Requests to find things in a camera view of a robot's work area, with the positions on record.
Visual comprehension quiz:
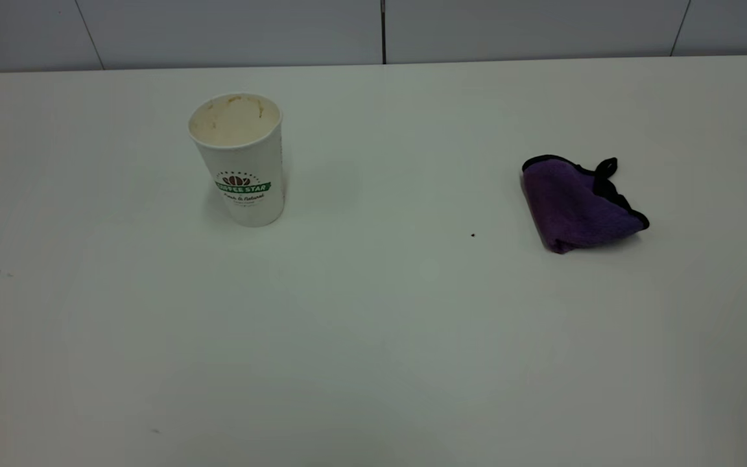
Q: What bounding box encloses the white paper coffee cup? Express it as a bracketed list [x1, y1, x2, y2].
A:
[188, 93, 285, 228]

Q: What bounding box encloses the purple cloth with black trim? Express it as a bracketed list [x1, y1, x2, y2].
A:
[520, 154, 651, 255]

